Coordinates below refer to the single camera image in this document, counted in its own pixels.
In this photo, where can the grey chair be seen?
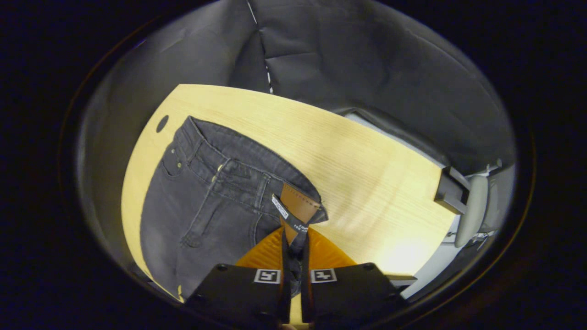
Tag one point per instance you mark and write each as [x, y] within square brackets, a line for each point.
[470, 206]

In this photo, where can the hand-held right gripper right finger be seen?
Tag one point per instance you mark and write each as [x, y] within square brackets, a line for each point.
[353, 293]

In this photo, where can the black round table grommet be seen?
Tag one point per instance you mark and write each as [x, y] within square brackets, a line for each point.
[162, 123]

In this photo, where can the dark grey jeans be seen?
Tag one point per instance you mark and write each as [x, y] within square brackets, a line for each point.
[197, 206]

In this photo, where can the black table clamp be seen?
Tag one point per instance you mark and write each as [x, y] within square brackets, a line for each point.
[451, 190]

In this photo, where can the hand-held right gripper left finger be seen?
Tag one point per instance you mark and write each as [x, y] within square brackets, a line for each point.
[238, 293]

